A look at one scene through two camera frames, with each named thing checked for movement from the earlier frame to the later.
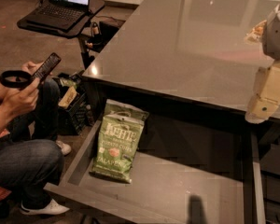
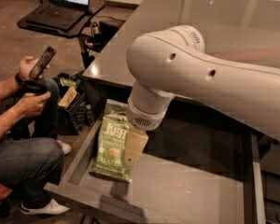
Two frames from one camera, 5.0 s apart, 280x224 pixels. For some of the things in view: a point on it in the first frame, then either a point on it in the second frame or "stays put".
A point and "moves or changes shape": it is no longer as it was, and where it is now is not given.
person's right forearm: [1, 90] stays put
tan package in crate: [67, 98] stays put
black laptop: [66, 6] stays put
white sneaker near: [53, 207] stays put
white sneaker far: [63, 147] stays put
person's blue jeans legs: [26, 158] stays put
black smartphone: [47, 66] moves or changes shape
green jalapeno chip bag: [120, 128] stays put
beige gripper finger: [260, 109] → [131, 157]
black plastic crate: [74, 108] stays put
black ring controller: [15, 84] → [25, 87]
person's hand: [19, 102] → [31, 104]
